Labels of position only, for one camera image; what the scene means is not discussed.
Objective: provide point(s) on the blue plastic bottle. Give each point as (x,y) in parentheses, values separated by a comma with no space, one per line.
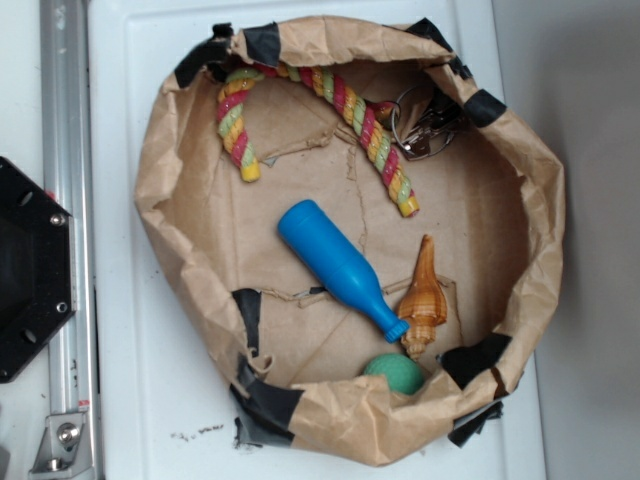
(338,265)

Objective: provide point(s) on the metal corner bracket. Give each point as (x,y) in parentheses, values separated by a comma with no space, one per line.
(65,450)

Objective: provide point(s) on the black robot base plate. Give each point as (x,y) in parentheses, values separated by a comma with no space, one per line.
(36,274)

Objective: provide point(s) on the aluminium extrusion rail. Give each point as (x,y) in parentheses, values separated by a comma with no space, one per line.
(73,351)

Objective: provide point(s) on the white plastic tray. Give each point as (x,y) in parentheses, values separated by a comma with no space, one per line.
(166,412)

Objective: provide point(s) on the orange spiral seashell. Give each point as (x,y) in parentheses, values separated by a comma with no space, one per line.
(424,306)

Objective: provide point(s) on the green foam ball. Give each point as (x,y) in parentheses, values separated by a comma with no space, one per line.
(402,374)

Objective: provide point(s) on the brown paper bag bin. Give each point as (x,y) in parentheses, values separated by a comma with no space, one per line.
(387,130)

